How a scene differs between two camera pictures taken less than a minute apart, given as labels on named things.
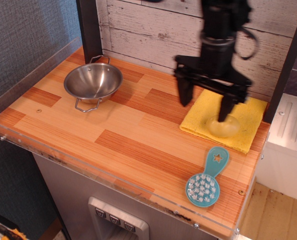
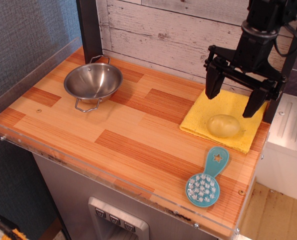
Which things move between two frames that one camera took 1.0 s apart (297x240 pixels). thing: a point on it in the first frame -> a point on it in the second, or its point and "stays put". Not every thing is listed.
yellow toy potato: (229, 127) stays put
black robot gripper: (214, 70) -> (248, 63)
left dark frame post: (89, 25) stays put
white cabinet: (284, 165) stays put
